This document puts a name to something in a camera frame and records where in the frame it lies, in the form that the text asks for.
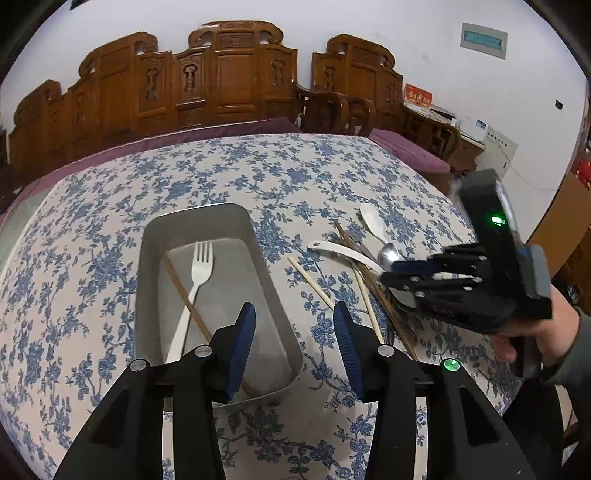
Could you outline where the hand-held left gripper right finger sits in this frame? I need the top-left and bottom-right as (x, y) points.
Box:
(332, 301), (539, 480)

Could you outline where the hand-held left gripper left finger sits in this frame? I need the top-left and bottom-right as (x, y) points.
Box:
(53, 301), (257, 480)

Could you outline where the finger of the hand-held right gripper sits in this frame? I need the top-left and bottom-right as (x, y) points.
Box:
(392, 244), (490, 275)
(381, 274), (486, 306)

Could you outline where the light bamboo chopstick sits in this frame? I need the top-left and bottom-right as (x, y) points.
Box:
(287, 257), (335, 311)
(353, 268), (384, 344)

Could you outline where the dark brown chopstick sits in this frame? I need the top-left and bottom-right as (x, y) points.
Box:
(333, 220), (419, 361)

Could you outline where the white rice spoon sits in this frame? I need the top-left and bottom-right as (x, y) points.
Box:
(359, 203), (394, 245)

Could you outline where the rectangular metal tray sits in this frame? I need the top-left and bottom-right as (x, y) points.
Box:
(134, 203), (304, 404)

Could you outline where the white plastic ladle spoon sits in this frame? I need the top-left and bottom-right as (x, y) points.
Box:
(308, 240), (386, 274)

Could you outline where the person's right forearm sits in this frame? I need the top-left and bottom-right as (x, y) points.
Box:
(540, 309), (591, 386)

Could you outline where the person's right hand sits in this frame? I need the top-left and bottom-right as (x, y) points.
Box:
(489, 290), (580, 370)

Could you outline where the white plastic fork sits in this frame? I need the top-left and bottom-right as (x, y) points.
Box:
(165, 241), (214, 365)

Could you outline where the brown wooden chopstick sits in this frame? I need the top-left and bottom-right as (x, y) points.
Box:
(163, 251), (262, 398)

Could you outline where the short purple seat cushion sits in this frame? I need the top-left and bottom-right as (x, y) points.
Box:
(369, 128), (451, 174)

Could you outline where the wooden side table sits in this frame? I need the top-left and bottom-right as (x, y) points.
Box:
(402, 104), (463, 172)

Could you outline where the white cardboard box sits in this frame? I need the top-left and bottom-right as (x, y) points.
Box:
(457, 117), (490, 140)

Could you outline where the blue floral tablecloth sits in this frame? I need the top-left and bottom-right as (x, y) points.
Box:
(0, 133), (522, 480)

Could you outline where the red box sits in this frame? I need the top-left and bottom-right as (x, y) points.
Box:
(404, 84), (433, 110)

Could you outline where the small carved wooden sofa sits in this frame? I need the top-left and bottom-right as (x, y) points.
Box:
(295, 34), (406, 137)

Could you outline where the long purple seat cushion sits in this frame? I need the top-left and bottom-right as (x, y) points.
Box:
(0, 117), (302, 214)

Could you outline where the large carved wooden sofa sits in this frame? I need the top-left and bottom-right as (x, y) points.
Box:
(8, 21), (302, 172)

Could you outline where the white wall cabinet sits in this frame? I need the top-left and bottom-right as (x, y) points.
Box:
(475, 127), (519, 180)

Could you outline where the grey wall panel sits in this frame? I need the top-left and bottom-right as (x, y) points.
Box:
(461, 22), (507, 60)

